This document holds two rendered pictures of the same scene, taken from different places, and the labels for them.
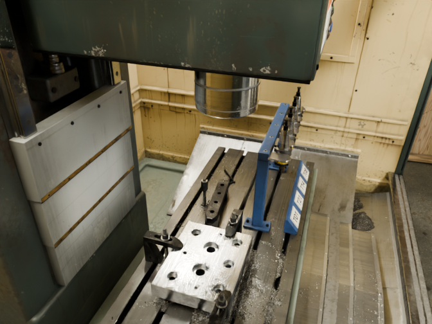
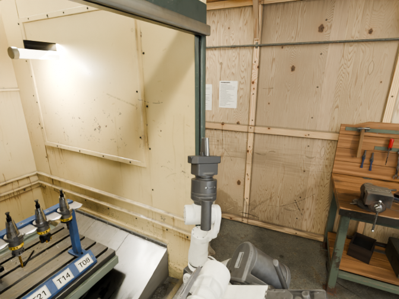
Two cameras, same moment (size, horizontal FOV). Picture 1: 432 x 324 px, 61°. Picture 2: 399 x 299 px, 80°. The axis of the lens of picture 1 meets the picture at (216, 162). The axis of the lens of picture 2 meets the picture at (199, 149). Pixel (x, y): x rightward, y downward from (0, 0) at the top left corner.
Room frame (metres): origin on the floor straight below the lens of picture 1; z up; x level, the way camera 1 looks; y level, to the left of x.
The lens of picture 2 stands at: (0.55, -1.16, 1.85)
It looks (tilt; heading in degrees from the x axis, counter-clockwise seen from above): 18 degrees down; 11
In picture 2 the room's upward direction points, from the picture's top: straight up
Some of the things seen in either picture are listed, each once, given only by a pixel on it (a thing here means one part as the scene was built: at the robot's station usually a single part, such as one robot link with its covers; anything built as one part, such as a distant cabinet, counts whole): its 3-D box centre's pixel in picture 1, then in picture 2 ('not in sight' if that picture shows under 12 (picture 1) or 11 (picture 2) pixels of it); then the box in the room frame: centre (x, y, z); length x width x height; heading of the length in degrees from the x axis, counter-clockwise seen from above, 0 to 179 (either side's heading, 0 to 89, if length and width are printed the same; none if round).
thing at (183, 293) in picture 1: (206, 263); not in sight; (0.81, 0.03, 0.97); 0.29 x 0.23 x 0.05; 163
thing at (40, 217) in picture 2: (293, 113); (39, 213); (1.32, -0.30, 1.26); 0.04 x 0.04 x 0.07
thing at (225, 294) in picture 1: (220, 314); not in sight; (0.63, -0.02, 0.97); 0.13 x 0.03 x 0.15; 163
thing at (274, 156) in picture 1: (279, 157); not in sight; (1.06, -0.21, 1.21); 0.07 x 0.05 x 0.01; 73
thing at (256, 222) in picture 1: (260, 194); not in sight; (1.07, -0.16, 1.05); 0.10 x 0.05 x 0.30; 73
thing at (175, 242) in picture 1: (164, 245); not in sight; (0.88, 0.16, 0.97); 0.13 x 0.03 x 0.15; 73
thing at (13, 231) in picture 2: (288, 125); (11, 227); (1.21, -0.26, 1.26); 0.04 x 0.04 x 0.07
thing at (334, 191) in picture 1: (260, 195); (68, 274); (1.47, -0.22, 0.75); 0.89 x 0.70 x 0.26; 73
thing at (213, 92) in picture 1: (227, 83); not in sight; (0.85, -0.02, 1.54); 0.16 x 0.16 x 0.12
